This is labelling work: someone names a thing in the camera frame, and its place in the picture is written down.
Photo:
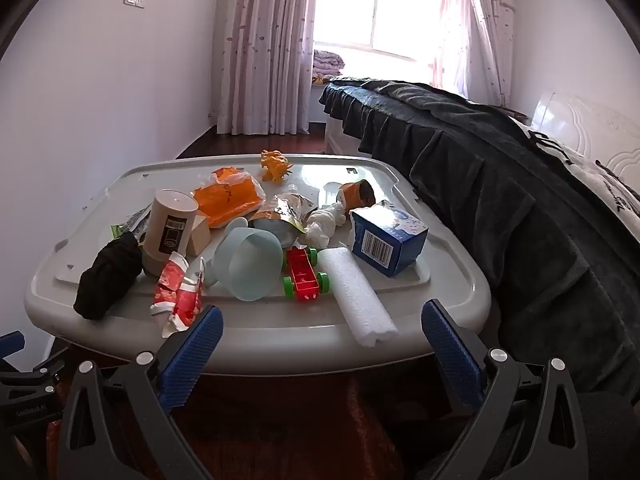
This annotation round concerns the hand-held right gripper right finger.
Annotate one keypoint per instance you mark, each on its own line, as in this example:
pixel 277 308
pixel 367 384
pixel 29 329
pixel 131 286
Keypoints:
pixel 450 355

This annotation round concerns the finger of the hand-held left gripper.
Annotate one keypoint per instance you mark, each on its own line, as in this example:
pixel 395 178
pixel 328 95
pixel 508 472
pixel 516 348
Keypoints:
pixel 12 344
pixel 35 374

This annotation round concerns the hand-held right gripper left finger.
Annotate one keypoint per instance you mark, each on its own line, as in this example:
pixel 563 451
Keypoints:
pixel 192 355

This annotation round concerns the orange white tube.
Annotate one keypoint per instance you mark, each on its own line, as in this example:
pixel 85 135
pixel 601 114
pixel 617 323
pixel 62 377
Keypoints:
pixel 175 290

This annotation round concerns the white foam tube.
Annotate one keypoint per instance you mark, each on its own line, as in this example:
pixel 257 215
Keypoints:
pixel 355 295

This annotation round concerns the black bottle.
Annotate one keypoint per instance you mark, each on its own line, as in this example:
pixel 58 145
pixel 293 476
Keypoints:
pixel 107 275

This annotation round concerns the beige foam block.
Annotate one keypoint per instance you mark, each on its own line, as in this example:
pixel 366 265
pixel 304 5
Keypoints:
pixel 199 235

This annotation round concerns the beige cylinder container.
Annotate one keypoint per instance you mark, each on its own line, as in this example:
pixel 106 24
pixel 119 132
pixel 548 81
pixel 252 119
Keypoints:
pixel 167 230

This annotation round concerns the trash bin with orange bag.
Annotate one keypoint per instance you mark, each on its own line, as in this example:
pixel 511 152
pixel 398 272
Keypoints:
pixel 300 425

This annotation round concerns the blue cardboard box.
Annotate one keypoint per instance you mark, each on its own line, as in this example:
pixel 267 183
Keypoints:
pixel 385 240

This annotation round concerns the red toy car green wheels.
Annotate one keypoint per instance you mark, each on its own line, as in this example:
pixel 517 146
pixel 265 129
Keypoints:
pixel 302 272

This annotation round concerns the green wrapper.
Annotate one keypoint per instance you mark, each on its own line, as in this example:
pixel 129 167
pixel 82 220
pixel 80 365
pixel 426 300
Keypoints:
pixel 131 222

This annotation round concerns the orange snack bag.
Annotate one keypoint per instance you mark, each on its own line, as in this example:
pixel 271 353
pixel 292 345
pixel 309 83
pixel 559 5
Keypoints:
pixel 230 195

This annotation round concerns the silver foil snack bag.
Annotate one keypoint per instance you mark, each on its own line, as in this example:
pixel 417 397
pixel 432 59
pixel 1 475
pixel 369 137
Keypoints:
pixel 280 210

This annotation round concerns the white tissue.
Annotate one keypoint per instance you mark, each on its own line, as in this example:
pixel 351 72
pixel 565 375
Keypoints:
pixel 322 225

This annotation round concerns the orange paper cup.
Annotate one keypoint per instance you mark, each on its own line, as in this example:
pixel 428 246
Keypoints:
pixel 352 195

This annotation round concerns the yellow toy dinosaur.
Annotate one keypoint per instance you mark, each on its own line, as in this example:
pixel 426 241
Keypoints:
pixel 275 165

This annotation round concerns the white bin lid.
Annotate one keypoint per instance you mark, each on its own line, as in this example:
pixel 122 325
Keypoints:
pixel 280 320

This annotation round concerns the person's dark clothing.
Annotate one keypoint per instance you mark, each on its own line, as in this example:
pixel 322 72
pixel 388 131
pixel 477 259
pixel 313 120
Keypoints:
pixel 610 435

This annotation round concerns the white printed pillow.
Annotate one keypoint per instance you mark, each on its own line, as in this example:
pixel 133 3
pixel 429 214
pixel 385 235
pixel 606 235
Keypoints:
pixel 595 180

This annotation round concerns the white headboard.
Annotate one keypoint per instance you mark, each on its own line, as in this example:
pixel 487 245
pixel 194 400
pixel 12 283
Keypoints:
pixel 585 125

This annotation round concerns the folded blankets stack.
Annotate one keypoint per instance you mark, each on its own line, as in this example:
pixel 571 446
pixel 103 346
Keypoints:
pixel 327 62

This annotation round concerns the pink patterned curtain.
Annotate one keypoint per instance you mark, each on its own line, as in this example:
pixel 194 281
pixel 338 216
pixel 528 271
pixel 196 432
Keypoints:
pixel 475 35
pixel 265 45

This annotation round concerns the window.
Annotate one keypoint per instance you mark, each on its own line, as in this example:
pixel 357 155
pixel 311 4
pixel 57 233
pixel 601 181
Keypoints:
pixel 380 5

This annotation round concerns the white bed frame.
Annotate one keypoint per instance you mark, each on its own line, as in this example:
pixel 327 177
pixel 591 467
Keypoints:
pixel 340 135

